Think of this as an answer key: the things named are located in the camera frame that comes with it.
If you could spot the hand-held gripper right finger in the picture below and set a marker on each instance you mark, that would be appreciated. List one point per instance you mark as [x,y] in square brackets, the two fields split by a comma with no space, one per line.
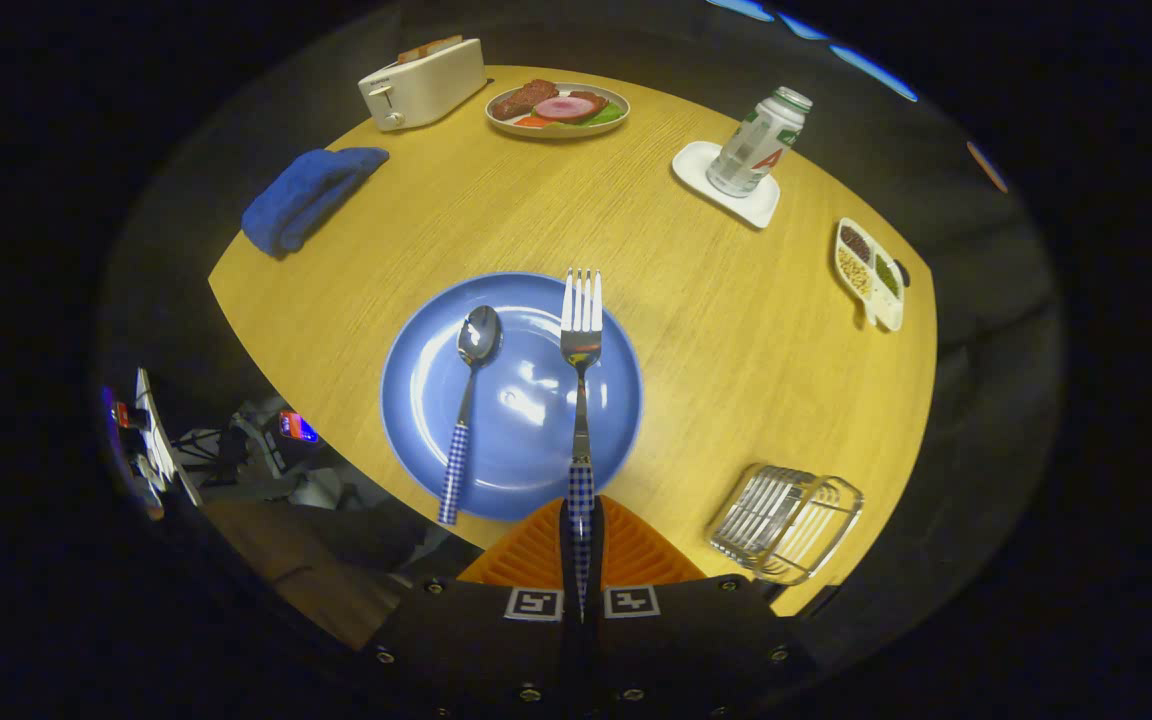
[696,640]

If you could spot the white divided snack dish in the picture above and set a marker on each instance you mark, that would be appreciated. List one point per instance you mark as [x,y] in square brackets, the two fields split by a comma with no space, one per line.
[868,272]

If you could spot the person's brown trousers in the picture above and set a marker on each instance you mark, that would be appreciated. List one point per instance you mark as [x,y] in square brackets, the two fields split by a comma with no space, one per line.
[316,570]

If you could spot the white power strip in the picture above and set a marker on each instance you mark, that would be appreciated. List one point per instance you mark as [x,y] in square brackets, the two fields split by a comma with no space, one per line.
[158,450]

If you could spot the white toaster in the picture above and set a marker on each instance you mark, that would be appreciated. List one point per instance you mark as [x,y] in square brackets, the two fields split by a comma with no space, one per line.
[431,85]

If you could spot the plate of meat and vegetables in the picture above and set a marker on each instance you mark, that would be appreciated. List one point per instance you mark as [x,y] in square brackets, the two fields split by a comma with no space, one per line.
[558,107]

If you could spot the blue round plate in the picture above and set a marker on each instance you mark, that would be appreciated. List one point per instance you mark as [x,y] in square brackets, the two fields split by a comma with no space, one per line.
[521,400]

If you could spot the toast slices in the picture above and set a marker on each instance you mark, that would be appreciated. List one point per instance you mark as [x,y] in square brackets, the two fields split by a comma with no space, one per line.
[428,48]

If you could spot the white and green drink can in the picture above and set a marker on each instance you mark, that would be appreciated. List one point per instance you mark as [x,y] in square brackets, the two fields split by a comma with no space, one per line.
[756,145]

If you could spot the blue lit screen device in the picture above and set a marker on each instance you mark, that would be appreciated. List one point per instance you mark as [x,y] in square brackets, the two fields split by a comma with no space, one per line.
[111,410]

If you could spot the blue folded towel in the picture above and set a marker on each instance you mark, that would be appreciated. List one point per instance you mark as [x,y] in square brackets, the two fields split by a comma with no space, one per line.
[311,195]

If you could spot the white coaster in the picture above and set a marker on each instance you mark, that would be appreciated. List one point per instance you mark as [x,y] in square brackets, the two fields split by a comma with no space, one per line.
[751,205]

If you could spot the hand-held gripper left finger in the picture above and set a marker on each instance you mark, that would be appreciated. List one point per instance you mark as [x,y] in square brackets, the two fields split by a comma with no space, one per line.
[486,650]

